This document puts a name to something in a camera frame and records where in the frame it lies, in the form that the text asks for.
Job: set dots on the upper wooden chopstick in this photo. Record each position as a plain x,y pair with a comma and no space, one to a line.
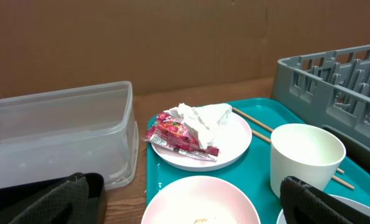
255,121

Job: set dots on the white cup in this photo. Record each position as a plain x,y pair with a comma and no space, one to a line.
306,152

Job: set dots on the white plate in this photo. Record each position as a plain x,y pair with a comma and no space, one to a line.
233,140

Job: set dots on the red snack wrapper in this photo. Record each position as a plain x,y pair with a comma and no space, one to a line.
170,134

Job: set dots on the pink bowl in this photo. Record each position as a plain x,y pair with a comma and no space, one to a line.
200,199

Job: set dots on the white napkin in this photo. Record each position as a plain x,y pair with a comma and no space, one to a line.
202,122

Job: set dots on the black tray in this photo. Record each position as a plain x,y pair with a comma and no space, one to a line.
95,211

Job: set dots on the lower wooden chopstick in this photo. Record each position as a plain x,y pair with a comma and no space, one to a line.
335,178

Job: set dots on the grey bowl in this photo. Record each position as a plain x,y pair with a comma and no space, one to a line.
354,204

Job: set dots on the clear plastic bin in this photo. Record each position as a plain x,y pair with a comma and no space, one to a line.
58,133

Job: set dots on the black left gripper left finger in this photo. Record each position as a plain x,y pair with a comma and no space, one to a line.
63,202

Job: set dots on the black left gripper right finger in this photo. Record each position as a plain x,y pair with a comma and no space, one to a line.
303,203

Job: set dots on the grey dish rack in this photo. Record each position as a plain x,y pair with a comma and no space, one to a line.
330,90

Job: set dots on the wooden chopstick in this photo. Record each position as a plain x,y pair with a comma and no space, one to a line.
335,178
255,121

